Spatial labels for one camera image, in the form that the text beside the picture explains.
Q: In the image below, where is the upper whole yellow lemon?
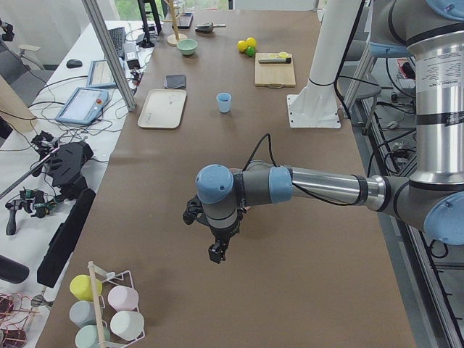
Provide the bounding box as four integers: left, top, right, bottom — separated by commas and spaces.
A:
246, 37, 257, 48

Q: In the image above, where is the grey cup in rack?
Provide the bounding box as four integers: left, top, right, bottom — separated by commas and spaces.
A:
69, 301, 96, 328

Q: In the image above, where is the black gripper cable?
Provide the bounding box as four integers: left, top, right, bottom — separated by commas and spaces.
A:
241, 133, 363, 207

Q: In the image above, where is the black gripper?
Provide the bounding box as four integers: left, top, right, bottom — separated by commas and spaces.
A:
183, 194, 246, 262

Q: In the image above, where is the white wire cup rack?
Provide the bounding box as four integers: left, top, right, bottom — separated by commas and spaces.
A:
88, 261, 146, 347

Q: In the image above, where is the steel muddler black tip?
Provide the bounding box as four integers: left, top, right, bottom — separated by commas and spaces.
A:
258, 57, 292, 65

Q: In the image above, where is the wooden cutting board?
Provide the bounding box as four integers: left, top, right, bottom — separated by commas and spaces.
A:
254, 51, 296, 88

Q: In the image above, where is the mint cup in rack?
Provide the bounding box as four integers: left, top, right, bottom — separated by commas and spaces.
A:
75, 325, 99, 348

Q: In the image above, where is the black computer mouse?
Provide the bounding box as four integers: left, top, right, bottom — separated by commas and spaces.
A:
66, 59, 83, 69

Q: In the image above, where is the pale green bowl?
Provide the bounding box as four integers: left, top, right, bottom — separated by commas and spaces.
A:
177, 38, 198, 57

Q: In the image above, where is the green lime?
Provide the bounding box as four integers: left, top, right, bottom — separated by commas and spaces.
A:
245, 46, 256, 57

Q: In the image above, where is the lower whole yellow lemon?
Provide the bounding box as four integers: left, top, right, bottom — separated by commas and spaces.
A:
236, 40, 248, 52

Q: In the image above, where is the black keyboard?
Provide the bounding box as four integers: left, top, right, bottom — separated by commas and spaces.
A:
107, 27, 125, 59

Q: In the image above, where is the aluminium frame post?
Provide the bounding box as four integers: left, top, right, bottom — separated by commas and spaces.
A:
82, 0, 136, 112

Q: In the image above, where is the blue teach pendant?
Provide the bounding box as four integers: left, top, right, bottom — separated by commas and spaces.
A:
55, 87, 109, 125

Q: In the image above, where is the black long bar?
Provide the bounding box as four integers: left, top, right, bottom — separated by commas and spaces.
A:
36, 188, 96, 288

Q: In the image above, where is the white cup in rack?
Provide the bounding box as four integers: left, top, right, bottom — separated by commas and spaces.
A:
110, 311, 145, 341

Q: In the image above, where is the cream rabbit tray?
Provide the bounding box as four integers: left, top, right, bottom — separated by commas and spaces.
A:
138, 89, 187, 129

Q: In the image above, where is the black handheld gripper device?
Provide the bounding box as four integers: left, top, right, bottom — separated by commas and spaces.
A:
31, 131, 94, 202

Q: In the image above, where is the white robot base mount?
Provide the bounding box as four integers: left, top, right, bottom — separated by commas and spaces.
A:
287, 1, 364, 128

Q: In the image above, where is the yellow cup in rack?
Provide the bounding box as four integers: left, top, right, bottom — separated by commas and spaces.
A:
70, 275, 93, 302

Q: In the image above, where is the grey folded cloth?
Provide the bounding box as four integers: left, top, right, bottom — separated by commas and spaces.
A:
164, 74, 186, 89

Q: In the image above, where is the wooden mug tree stand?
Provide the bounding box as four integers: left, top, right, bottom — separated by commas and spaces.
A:
164, 0, 188, 46

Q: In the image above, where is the pink cup in rack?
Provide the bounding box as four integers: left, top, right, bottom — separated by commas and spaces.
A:
108, 286, 139, 311

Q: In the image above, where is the light blue plastic cup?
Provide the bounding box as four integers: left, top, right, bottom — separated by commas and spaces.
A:
216, 92, 232, 113

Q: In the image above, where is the whole yellow lemon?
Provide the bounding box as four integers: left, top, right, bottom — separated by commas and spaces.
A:
246, 37, 257, 48
236, 40, 248, 52

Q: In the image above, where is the grey scoop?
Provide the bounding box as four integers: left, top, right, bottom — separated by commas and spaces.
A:
195, 22, 227, 34

